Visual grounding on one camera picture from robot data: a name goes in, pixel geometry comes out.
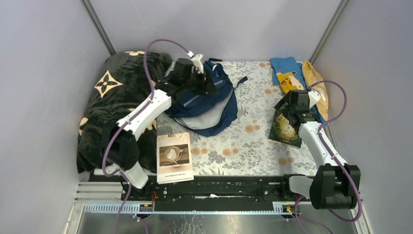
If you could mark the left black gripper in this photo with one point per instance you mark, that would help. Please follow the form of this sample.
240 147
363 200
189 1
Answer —
200 82

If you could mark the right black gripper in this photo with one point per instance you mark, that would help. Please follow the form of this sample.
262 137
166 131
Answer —
278 106

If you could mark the dark green gold book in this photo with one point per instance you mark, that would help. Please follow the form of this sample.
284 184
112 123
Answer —
282 132

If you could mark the navy blue student backpack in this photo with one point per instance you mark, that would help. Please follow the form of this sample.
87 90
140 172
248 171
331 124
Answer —
208 115

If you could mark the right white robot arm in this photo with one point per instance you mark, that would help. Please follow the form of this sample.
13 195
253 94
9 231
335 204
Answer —
336 183

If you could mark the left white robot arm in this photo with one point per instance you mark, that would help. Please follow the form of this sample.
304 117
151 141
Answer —
119 139

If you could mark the yellow plastic bag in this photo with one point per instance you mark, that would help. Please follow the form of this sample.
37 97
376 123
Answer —
311 76

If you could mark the blue Pikachu cloth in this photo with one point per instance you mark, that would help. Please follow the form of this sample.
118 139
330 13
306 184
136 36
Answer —
287 74

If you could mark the black floral plush blanket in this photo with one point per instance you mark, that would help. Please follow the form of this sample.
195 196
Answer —
121 86

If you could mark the floral white table mat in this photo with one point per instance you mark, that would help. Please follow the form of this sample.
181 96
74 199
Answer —
244 147

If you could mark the white coffee cover book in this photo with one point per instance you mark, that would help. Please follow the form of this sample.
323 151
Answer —
174 160

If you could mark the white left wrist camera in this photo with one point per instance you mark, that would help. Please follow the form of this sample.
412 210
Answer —
197 60

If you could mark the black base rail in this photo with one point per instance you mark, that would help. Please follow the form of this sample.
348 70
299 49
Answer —
205 194

